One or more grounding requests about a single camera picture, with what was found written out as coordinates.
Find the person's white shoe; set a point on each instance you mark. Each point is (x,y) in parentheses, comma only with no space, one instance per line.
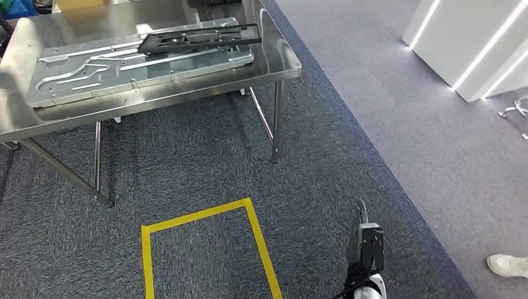
(509,266)

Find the blue storage cart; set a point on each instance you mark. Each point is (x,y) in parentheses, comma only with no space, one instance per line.
(20,8)

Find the steel workbench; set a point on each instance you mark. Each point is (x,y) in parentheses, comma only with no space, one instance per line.
(103,103)

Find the stamped silver metal plate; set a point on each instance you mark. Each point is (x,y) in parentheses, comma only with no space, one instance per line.
(136,72)

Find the chrome chair base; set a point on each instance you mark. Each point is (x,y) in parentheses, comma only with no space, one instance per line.
(515,111)

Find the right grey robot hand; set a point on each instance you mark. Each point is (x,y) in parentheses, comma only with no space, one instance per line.
(354,243)

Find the black plastic car part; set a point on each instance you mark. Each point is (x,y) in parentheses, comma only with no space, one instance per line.
(198,39)

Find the white lit display counter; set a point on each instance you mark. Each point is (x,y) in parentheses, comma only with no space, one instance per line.
(466,45)

